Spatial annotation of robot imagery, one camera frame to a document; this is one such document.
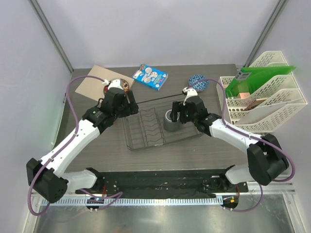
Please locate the blue picture box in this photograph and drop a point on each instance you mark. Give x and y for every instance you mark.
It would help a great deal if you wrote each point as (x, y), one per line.
(150, 77)

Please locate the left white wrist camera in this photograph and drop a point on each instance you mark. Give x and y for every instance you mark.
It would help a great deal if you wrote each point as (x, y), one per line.
(117, 83)

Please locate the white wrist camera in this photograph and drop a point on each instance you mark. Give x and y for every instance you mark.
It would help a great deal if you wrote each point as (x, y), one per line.
(117, 83)
(189, 92)

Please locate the white slotted cable duct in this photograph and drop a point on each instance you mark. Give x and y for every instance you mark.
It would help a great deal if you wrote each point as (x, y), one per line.
(87, 201)

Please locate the brown items in organizer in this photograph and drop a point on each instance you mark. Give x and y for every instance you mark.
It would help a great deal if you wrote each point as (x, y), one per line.
(253, 104)

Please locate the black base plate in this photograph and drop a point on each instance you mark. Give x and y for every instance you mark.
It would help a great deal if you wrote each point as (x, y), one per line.
(165, 183)

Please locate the white file organizer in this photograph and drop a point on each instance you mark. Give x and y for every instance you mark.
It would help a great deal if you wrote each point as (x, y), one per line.
(284, 100)

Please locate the grey mug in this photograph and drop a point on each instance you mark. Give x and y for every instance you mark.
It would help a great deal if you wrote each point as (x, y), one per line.
(168, 123)

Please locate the green plastic folder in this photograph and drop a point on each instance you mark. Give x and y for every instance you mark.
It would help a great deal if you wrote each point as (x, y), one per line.
(249, 79)

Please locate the blue red patterned bowl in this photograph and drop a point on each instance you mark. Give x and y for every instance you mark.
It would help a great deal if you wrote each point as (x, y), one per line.
(198, 82)

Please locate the black wire dish rack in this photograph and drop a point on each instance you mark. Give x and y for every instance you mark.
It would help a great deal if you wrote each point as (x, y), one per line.
(146, 128)

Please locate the dark red plate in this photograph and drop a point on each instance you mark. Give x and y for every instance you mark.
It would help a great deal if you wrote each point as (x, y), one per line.
(123, 83)

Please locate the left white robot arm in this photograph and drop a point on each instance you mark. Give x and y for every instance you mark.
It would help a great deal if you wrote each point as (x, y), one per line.
(47, 176)

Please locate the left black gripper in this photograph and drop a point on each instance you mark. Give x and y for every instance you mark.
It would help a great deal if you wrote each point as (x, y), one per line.
(132, 108)

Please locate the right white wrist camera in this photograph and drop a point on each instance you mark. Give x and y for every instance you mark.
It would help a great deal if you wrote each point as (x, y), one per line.
(189, 92)

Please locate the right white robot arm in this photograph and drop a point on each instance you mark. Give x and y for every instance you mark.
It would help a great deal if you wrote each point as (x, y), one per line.
(265, 160)

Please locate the beige board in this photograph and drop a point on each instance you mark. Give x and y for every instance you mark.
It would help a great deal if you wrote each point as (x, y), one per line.
(93, 88)

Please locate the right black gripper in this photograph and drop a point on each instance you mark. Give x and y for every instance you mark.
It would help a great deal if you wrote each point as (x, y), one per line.
(179, 107)

